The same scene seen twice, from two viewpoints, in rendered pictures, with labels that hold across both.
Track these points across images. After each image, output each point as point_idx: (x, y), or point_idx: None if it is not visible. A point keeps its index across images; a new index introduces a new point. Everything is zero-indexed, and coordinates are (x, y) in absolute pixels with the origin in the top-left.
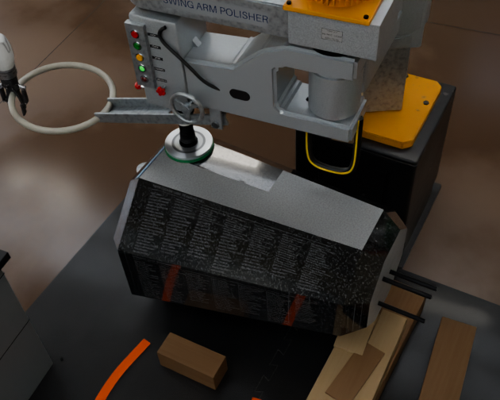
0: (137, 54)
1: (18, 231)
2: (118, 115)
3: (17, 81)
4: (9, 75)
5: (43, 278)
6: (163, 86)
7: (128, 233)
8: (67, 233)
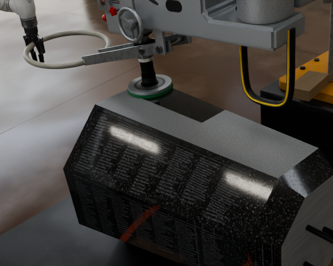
0: None
1: (36, 176)
2: (96, 55)
3: (36, 31)
4: (29, 23)
5: (33, 211)
6: (117, 8)
7: (74, 153)
8: None
